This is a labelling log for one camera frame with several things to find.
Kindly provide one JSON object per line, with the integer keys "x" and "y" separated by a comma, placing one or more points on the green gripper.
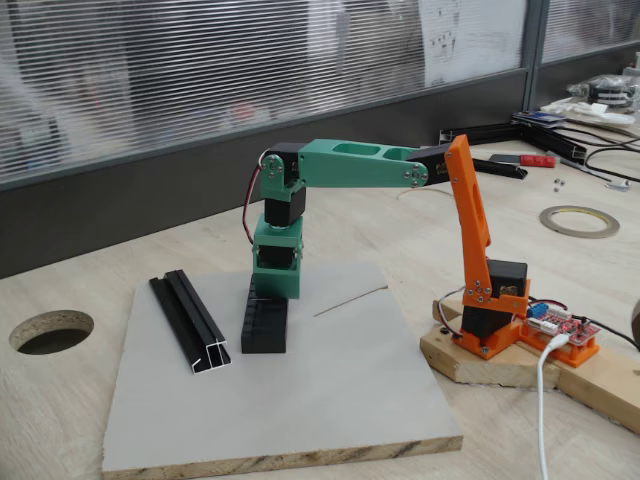
{"x": 278, "y": 272}

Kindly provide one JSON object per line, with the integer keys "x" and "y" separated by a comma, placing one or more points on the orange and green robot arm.
{"x": 360, "y": 167}

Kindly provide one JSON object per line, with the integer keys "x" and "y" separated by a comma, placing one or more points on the black plastic wedge block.
{"x": 500, "y": 169}

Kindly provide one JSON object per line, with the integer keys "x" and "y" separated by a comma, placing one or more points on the black slotted holder block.
{"x": 262, "y": 330}

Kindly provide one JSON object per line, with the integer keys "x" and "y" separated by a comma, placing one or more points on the grey paper sheet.
{"x": 300, "y": 400}

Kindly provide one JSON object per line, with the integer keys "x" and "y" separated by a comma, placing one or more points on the horizontal window blinds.
{"x": 200, "y": 75}
{"x": 590, "y": 30}

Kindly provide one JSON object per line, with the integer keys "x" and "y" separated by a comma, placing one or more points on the small black flat device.
{"x": 505, "y": 158}

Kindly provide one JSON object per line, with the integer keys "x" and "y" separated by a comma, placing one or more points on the flat tape roll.
{"x": 550, "y": 222}

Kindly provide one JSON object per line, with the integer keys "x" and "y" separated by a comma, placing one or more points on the red controller circuit board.
{"x": 560, "y": 322}

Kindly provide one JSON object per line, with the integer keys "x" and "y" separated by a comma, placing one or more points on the red utility knife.
{"x": 537, "y": 160}

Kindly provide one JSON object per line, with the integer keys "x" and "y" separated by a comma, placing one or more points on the white printed paper sheet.
{"x": 475, "y": 40}

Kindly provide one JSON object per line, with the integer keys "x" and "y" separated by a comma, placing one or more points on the light wooden plank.
{"x": 605, "y": 395}

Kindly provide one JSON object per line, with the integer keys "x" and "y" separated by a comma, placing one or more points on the white parts pile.
{"x": 595, "y": 112}

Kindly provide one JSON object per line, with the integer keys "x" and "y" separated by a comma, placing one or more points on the black aluminium profile rail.
{"x": 190, "y": 320}

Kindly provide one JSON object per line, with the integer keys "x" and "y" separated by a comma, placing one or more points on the wooden robot base mount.
{"x": 475, "y": 365}

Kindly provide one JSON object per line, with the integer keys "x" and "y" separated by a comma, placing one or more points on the black aluminium corner frame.
{"x": 550, "y": 142}

